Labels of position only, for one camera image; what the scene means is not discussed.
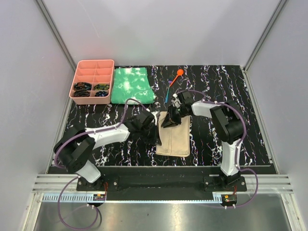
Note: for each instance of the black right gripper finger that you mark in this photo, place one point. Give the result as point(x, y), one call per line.
point(170, 124)
point(166, 122)

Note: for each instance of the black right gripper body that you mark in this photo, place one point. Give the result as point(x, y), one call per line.
point(175, 114)

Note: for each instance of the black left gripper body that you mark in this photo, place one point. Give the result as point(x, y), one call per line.
point(149, 134)

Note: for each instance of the beige cloth napkin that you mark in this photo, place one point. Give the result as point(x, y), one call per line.
point(175, 140)

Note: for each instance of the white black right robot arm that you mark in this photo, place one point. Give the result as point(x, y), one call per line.
point(229, 125)

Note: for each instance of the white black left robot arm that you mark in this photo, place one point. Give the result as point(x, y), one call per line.
point(73, 150)

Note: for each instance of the teal plastic utensil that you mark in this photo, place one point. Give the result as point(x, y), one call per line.
point(167, 94)

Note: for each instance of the orange plastic spoon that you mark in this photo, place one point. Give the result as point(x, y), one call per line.
point(179, 73)

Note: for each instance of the green white tie-dye cloth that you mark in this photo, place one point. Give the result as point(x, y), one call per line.
point(132, 83)

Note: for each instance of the blue coiled band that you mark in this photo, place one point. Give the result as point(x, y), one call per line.
point(101, 94)

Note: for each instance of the yellow green coiled band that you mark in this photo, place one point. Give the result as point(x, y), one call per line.
point(101, 86)

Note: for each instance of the pink compartment tray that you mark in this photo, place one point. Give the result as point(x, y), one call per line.
point(94, 72)

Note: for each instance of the dark coiled band bottom-left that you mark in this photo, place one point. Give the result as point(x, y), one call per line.
point(81, 93)

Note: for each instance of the dark coiled band top-left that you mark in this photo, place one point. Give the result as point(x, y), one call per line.
point(82, 86)

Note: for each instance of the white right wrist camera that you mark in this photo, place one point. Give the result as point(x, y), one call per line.
point(175, 101)

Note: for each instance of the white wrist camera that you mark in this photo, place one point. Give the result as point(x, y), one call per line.
point(155, 117)
point(175, 101)

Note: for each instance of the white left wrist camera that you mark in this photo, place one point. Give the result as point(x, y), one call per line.
point(155, 117)

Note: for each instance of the aluminium front frame rail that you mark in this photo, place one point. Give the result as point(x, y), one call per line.
point(51, 185)

